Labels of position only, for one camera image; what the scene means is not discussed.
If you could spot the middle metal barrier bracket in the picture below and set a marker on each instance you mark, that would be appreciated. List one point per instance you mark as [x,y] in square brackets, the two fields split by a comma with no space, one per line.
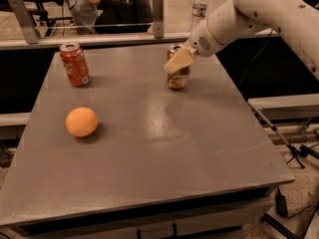
[158,18]

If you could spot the orange brown soda can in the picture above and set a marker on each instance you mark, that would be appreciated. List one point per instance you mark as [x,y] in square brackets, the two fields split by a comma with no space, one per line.
[179,79]

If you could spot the metal barrier bracket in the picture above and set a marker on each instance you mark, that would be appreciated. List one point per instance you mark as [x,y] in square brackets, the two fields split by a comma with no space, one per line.
[29,31]
[158,18]

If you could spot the clear plastic water bottle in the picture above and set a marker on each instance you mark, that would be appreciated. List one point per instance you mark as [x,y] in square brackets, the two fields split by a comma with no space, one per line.
[198,11]

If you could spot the orange fruit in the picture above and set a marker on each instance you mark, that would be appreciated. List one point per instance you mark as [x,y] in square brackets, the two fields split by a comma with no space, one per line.
[81,122]

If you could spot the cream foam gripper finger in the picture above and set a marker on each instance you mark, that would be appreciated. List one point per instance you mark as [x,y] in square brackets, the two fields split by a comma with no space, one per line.
[184,57]

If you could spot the black power adapter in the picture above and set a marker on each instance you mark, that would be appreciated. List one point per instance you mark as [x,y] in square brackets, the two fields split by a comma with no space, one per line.
[281,205]

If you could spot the red soda can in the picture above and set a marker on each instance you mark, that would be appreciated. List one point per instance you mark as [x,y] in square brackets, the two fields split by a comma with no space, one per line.
[74,61]

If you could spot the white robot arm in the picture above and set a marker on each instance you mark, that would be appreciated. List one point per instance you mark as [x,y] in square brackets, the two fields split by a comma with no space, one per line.
[296,22]

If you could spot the left metal barrier bracket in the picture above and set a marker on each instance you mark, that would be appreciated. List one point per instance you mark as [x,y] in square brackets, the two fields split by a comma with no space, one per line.
[29,31]

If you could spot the seated person in background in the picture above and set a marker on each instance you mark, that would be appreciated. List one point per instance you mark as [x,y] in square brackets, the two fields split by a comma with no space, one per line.
[96,4]

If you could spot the black tripod stand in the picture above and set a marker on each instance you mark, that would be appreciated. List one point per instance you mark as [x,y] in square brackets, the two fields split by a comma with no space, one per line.
[303,151]

